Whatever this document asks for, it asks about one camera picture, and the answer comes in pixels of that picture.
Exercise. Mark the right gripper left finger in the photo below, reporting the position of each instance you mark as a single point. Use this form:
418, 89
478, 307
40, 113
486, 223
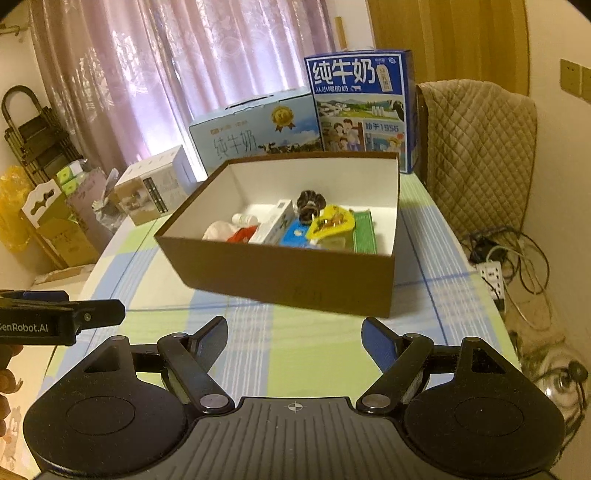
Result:
188, 359

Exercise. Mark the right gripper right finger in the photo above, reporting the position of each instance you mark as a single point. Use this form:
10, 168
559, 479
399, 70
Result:
402, 361

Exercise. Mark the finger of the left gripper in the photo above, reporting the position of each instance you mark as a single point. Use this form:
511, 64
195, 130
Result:
31, 295
96, 313

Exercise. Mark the red snack packet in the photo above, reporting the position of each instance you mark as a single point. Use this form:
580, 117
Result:
243, 235

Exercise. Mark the yellow snack packet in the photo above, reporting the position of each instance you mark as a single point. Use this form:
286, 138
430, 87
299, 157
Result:
334, 220

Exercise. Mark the white medicine bottle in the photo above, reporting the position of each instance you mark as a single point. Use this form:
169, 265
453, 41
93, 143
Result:
241, 220

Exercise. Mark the white barcode medicine box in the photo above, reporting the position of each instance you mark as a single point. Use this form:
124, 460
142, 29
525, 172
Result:
271, 231

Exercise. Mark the dark plum snack packet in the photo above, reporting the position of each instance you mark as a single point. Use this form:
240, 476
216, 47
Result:
309, 205

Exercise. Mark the person's left hand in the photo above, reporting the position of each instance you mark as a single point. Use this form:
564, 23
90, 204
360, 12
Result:
7, 382

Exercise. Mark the cardboard boxes pile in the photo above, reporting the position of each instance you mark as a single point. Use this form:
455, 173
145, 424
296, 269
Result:
66, 222

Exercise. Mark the green flat box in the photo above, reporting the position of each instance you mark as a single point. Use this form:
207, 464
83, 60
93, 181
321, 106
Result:
364, 236

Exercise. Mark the white power strip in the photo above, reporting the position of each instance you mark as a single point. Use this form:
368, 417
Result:
491, 273

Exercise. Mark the crumpled white tissue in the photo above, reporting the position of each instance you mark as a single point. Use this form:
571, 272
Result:
220, 231

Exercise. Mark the white beige product box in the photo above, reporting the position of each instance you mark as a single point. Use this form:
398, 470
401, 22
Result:
155, 187

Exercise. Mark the black folding step ladder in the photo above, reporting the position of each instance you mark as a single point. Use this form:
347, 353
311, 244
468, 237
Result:
41, 145

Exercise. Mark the brown cardboard box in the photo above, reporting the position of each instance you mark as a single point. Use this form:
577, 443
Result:
344, 282

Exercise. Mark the blue white sachet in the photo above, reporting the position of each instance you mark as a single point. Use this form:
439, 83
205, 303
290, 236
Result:
296, 236

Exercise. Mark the glass pot lid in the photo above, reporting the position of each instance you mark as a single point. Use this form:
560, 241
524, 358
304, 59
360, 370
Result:
564, 379

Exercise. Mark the pink curtain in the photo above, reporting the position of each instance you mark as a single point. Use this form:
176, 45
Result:
127, 78

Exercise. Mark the light blue milk carton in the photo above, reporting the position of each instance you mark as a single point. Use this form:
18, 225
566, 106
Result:
280, 123

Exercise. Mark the dark blue milk carton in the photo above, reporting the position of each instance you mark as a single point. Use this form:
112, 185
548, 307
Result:
366, 102

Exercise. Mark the wall socket plate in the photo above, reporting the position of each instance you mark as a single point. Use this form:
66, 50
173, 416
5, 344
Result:
586, 84
570, 77

